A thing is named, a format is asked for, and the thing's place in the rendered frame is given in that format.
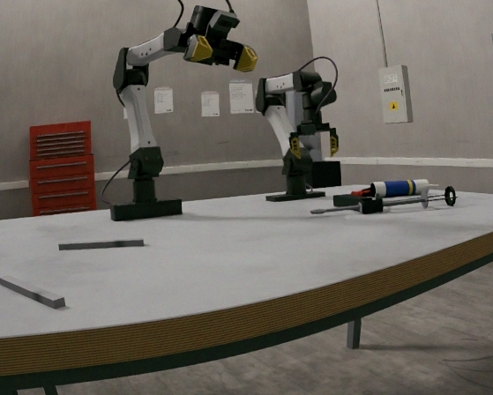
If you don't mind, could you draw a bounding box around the white and blue sealant cartridge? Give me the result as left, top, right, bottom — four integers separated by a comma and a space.
370, 179, 439, 198

